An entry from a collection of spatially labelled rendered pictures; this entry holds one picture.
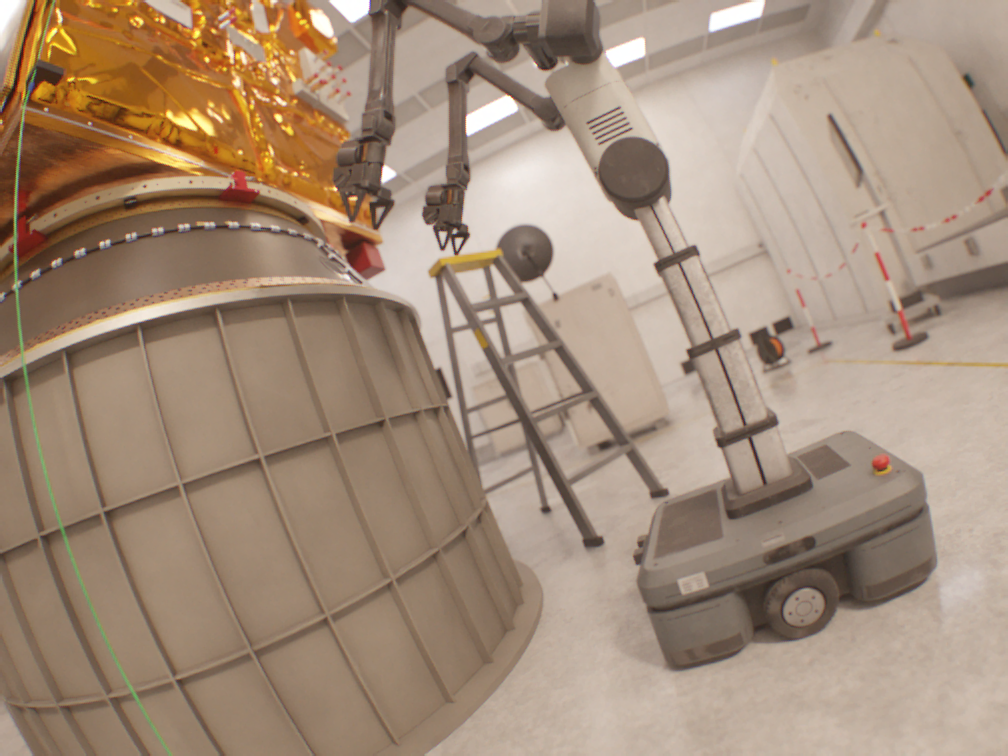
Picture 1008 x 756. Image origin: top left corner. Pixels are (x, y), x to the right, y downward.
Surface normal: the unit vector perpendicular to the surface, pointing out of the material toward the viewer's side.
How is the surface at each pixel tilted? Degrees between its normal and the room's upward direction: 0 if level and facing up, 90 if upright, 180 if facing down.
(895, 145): 90
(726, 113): 90
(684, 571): 45
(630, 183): 90
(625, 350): 90
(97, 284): 62
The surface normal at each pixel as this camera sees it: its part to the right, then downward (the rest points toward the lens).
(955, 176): -0.27, 0.04
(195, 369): 0.59, -0.29
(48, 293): 0.09, -0.60
